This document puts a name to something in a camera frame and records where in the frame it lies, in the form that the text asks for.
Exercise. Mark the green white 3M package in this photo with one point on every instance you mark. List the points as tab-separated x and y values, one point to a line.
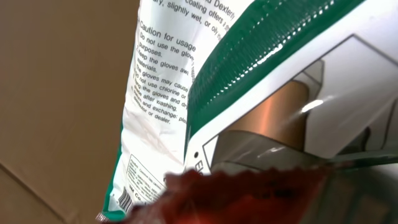
234	86

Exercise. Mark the red Nescafe coffee sachet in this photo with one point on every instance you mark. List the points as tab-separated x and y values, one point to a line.
269	196

